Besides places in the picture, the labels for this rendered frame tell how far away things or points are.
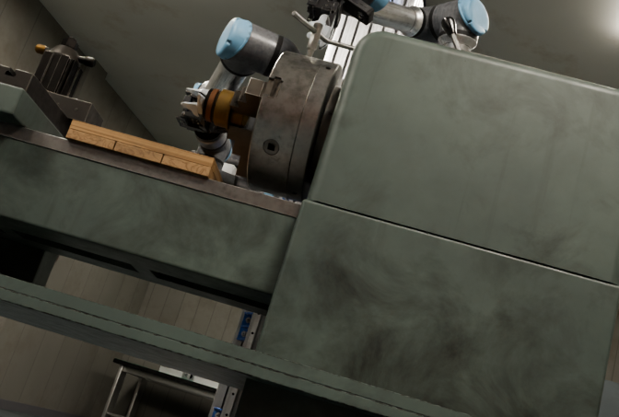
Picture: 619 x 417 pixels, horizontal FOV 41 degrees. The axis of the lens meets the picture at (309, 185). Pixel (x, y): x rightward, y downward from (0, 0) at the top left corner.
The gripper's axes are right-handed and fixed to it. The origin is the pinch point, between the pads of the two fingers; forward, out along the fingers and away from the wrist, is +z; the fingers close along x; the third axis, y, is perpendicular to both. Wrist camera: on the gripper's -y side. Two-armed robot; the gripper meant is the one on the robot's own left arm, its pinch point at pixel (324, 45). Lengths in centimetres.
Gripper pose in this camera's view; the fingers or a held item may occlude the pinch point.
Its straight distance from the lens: 202.8
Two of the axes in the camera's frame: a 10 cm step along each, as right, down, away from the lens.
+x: 0.5, -5.4, -8.4
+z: -2.8, 8.0, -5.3
